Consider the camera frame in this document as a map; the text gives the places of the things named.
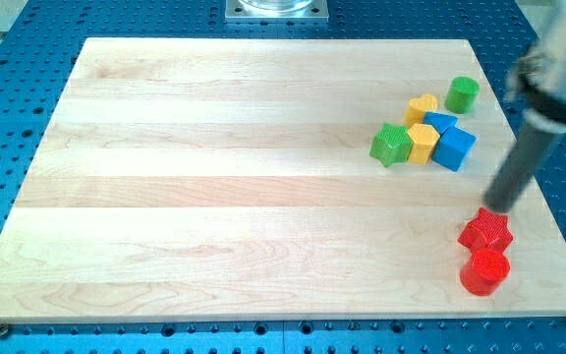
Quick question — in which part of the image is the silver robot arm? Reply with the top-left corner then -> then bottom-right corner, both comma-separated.
508,1 -> 566,134

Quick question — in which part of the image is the green star block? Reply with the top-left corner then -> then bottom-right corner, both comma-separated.
369,123 -> 413,167

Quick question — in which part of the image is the blue cube block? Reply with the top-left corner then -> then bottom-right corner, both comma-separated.
432,127 -> 477,172

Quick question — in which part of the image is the red star block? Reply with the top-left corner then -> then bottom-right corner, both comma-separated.
458,207 -> 514,253

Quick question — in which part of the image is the light wooden board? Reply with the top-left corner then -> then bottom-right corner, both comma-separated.
0,37 -> 566,324

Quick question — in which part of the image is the yellow heart block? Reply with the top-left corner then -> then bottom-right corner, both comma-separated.
403,93 -> 438,127

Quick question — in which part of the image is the yellow hexagon block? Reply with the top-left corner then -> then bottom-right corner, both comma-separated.
407,123 -> 440,164

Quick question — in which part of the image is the blue triangle block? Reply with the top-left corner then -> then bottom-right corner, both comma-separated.
423,111 -> 458,135

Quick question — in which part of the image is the green cylinder block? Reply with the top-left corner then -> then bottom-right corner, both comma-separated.
444,76 -> 481,114

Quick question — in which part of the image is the red cylinder block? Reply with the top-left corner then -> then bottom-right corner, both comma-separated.
460,248 -> 511,296

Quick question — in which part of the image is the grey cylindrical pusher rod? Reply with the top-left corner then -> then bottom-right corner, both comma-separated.
483,108 -> 566,213

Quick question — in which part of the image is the board stop screw left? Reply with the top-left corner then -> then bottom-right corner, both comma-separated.
0,324 -> 11,339

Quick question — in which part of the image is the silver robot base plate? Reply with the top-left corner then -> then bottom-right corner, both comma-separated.
224,0 -> 329,23

